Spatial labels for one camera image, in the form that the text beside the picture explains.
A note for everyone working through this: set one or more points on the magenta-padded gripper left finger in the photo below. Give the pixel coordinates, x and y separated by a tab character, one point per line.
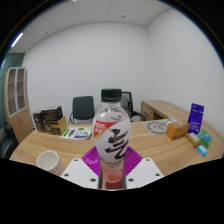
79	171

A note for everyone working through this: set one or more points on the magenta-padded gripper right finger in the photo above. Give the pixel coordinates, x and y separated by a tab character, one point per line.
145	171

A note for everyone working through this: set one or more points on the clear black-capped drink bottle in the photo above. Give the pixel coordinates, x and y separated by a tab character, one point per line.
112	133

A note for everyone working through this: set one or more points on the white speckled mug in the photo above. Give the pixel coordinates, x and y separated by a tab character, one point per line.
48	161

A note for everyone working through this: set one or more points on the white green-blue printed leaflet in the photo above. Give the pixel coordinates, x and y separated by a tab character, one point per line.
76	132

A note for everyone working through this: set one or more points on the round grey mat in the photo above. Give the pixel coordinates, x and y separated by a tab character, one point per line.
156	126

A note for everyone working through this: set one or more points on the dark box with tan side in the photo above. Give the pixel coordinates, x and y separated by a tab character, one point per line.
56	127

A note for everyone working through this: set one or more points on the small orange wooden box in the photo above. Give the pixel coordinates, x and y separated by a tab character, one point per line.
177	130

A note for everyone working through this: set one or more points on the small tan box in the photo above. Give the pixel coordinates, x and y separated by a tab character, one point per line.
193	139

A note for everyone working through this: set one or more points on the small light blue box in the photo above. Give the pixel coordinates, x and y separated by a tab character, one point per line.
202	150

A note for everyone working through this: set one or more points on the tall dark brown box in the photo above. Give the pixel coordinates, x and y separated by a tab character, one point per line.
38	121

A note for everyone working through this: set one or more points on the wooden side desk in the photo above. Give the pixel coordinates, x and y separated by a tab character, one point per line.
160	108

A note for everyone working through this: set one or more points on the green flat box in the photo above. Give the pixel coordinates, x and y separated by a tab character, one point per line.
205	138

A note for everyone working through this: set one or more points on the purple upright box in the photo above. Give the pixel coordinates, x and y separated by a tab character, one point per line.
195	116

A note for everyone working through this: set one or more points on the wooden glass-door cabinet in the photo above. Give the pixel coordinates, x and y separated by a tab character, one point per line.
20	116

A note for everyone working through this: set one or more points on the rectangular ceiling light panel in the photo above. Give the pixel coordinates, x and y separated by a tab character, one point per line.
16	40

